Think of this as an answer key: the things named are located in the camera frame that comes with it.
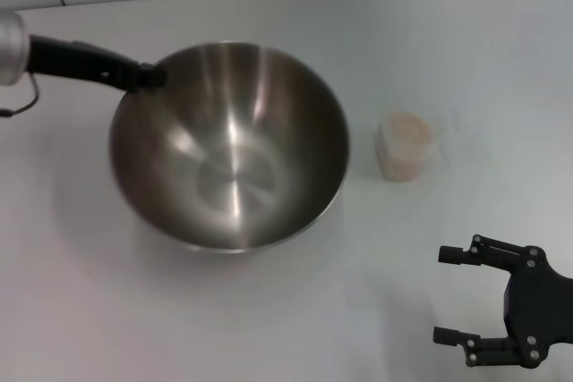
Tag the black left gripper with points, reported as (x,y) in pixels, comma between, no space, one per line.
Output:
(76,60)

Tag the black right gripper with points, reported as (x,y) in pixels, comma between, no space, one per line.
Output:
(539,306)

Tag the stainless steel mixing bowl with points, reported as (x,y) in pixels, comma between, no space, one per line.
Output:
(233,149)

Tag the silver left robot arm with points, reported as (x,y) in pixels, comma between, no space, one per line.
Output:
(11,46)

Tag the clear plastic cup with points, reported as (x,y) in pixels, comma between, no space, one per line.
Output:
(385,163)

